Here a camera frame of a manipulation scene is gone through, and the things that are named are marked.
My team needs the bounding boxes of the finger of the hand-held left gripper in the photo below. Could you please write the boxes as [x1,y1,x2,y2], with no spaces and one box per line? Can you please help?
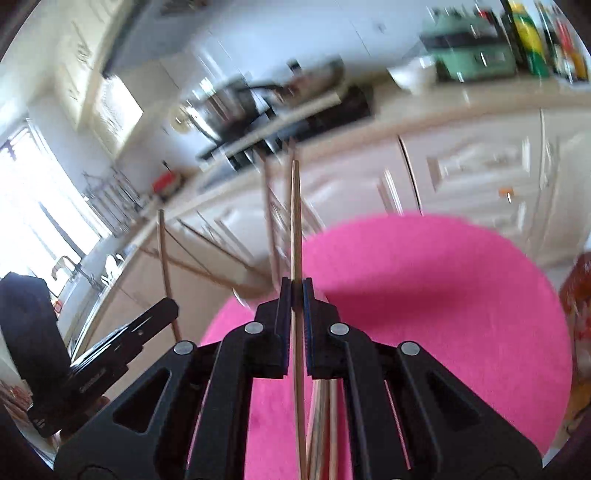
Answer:
[68,298,180,376]

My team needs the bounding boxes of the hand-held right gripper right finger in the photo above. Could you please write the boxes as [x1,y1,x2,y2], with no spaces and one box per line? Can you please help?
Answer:
[302,279,543,480]

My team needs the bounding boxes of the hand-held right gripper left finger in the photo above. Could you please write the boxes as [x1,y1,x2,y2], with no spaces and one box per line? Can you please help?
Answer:
[54,277,296,480]

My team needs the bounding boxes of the single wooden chopstick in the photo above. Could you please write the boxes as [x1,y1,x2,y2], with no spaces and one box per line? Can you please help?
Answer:
[157,210,182,343]
[290,160,309,480]

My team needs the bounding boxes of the set of wooden chopsticks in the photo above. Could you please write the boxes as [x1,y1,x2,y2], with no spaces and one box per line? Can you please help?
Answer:
[139,164,340,480]

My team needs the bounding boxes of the metal faucet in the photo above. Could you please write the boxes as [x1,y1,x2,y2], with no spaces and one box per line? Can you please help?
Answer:
[51,255,100,296]

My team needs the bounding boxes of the barred window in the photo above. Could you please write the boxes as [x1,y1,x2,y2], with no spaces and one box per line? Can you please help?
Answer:
[0,124,107,287]

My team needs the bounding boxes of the pink tablecloth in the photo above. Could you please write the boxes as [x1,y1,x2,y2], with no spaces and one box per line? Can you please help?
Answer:
[191,212,575,480]

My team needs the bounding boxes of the hanging utensil rack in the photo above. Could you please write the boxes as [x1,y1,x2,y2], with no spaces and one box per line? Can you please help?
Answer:
[83,168,148,232]

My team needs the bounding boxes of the red lidded bowl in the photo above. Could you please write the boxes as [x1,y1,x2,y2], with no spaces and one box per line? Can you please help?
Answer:
[152,173,183,195]

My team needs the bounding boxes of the cream perforated round tray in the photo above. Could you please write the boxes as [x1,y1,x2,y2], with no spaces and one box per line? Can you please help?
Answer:
[173,105,195,134]

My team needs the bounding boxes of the small cream lattice door cabinet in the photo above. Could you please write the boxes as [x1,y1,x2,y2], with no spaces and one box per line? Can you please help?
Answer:
[90,74,145,160]

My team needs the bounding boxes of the cream base cabinets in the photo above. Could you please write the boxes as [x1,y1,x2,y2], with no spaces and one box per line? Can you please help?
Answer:
[69,108,591,361]

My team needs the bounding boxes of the stainless steel pot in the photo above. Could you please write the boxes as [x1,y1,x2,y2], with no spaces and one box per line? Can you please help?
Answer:
[185,78,259,144]

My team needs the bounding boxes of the beige board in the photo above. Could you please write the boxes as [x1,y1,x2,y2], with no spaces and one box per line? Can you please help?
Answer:
[217,90,346,155]

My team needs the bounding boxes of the black glass gas hob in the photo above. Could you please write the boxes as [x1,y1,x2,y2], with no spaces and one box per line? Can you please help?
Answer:
[198,85,375,169]

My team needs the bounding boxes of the wok with glass lid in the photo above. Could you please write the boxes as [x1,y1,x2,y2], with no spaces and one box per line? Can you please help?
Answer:
[259,58,347,100]

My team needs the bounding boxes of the orange plastic bag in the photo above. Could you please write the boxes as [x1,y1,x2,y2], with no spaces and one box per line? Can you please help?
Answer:
[558,251,591,430]

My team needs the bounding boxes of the white bowl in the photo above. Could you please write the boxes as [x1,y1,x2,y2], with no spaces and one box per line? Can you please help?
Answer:
[387,55,437,95]

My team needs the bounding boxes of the cream upper cabinet row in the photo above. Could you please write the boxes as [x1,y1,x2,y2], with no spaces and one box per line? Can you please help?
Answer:
[46,0,139,130]

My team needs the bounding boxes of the black steel range hood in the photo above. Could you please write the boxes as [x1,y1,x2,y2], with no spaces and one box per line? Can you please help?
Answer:
[102,0,218,79]

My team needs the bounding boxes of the green electric grill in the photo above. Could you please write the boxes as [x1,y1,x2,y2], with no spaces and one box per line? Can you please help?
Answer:
[419,11,518,83]

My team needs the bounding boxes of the green yellow bottle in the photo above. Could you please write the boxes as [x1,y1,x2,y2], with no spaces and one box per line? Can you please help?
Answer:
[505,0,550,77]

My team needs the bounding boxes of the red label sauce bottle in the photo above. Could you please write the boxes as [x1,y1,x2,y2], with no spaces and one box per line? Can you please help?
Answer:
[554,14,591,83]

